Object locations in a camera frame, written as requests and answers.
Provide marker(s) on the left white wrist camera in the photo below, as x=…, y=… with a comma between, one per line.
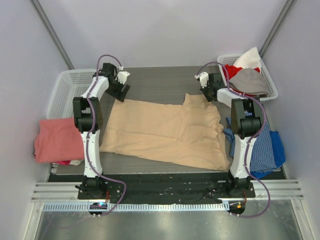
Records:
x=122, y=75

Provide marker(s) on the beige t-shirt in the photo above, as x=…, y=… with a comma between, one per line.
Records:
x=188, y=134

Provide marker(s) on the left white plastic basket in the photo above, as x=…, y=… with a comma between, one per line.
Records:
x=70, y=84

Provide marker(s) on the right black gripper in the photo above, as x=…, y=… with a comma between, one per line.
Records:
x=208, y=92

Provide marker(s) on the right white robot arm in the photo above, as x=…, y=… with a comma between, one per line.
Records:
x=247, y=119

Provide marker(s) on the blue checkered shirt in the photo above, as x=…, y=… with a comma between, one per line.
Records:
x=262, y=157

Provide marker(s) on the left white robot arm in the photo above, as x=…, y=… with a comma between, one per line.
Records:
x=88, y=120

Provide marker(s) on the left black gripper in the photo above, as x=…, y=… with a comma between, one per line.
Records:
x=119, y=90

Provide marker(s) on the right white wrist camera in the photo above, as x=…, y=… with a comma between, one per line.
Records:
x=203, y=79

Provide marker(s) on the right white plastic basket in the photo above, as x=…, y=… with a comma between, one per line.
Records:
x=230, y=59

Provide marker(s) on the solid blue garment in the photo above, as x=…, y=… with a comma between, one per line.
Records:
x=278, y=152

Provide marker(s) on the grey bucket hat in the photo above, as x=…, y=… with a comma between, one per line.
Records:
x=250, y=82

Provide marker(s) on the red garment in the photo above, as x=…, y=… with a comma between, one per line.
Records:
x=232, y=71

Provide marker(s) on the pink folded t-shirt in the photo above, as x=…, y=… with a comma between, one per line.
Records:
x=58, y=140

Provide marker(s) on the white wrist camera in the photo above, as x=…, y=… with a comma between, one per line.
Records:
x=203, y=79
x=122, y=75

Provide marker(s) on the white plastic basket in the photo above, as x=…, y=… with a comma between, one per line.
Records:
x=230, y=59
x=70, y=84

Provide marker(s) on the magenta and white garment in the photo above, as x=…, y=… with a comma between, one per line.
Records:
x=68, y=162

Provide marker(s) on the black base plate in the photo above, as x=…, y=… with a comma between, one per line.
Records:
x=159, y=189

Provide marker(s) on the white slotted cable duct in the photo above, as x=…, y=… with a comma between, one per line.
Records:
x=96, y=207

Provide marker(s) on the white cloth in basket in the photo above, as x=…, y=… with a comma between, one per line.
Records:
x=250, y=59

